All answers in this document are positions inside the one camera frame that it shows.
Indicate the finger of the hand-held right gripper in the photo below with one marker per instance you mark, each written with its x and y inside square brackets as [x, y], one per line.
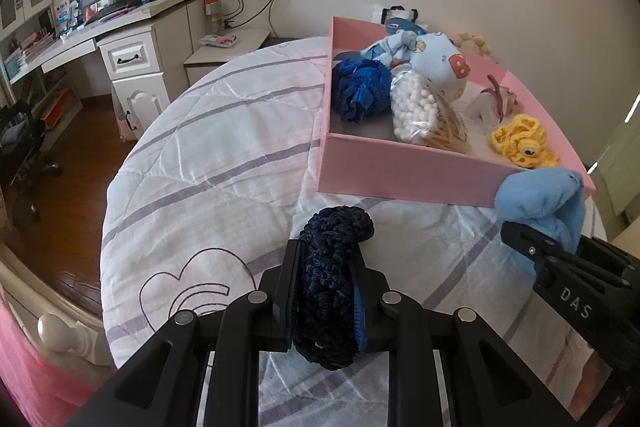
[525, 239]

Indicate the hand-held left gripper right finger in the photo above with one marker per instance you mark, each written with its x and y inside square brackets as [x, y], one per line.
[359, 313]

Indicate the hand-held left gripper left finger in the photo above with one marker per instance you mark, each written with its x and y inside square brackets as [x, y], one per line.
[287, 297]

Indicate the light blue fleece cloth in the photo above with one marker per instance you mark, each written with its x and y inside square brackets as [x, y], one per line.
[540, 197]

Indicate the navy knitted scrunchie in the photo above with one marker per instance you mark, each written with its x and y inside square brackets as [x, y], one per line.
[325, 267]

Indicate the yellow crochet piece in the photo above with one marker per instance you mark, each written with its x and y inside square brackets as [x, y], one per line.
[520, 137]

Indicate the pink cardboard box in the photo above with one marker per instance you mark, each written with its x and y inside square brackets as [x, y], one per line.
[400, 167]

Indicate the clear bag of cotton swabs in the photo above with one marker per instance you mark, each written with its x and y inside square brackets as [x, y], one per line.
[412, 107]

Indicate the baby print pouch blue ribbon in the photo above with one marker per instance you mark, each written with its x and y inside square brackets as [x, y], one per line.
[435, 57]

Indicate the blue crochet piece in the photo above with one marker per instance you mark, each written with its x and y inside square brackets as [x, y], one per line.
[360, 87]

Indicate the white striped quilt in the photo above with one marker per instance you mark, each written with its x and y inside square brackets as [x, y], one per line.
[225, 132]

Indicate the cream plush toy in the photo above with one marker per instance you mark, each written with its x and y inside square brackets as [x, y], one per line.
[470, 42]

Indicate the black and white tv cabinet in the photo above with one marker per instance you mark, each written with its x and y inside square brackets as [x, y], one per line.
[280, 43]

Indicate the white side table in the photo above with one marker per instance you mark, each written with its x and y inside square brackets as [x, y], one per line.
[250, 39]

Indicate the white tote bag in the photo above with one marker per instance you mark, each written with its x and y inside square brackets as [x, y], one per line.
[395, 13]

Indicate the patterned pink pouch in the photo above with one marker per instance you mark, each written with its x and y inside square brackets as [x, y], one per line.
[217, 40]

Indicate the white desk with drawers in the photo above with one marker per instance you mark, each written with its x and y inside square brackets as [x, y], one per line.
[175, 32]

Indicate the orange capped bottle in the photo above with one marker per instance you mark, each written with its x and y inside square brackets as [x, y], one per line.
[212, 4]

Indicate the black office chair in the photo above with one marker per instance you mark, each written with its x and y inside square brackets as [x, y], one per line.
[20, 142]

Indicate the stack of books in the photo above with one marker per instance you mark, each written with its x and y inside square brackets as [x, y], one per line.
[27, 54]

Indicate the blue and white packet box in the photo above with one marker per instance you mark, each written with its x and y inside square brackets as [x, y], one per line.
[67, 17]

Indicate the white wooden bed frame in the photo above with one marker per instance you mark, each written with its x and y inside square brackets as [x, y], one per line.
[57, 332]

